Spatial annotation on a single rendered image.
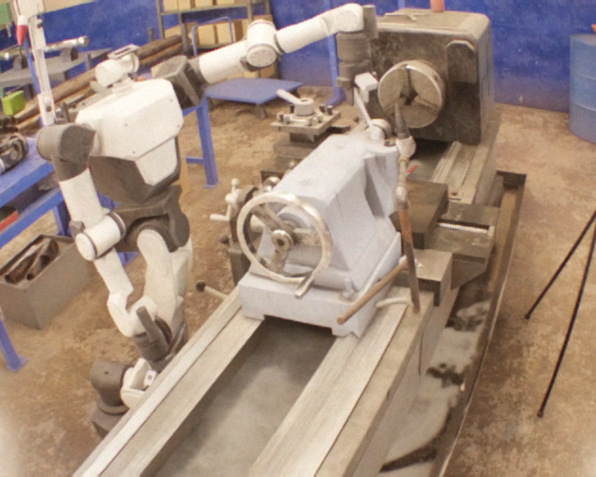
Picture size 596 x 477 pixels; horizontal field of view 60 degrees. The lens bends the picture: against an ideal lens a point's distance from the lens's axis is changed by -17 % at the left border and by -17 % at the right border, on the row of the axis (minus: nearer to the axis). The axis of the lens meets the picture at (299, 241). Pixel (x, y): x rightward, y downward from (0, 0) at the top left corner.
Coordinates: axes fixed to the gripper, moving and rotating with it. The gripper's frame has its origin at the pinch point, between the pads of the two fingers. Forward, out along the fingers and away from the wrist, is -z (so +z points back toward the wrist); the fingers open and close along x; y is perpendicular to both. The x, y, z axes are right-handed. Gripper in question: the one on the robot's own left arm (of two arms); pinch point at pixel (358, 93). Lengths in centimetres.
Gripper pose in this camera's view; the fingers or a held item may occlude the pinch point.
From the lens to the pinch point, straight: 165.1
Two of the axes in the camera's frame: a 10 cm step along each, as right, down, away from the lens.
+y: 5.6, 3.7, -7.4
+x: -8.2, 3.6, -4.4
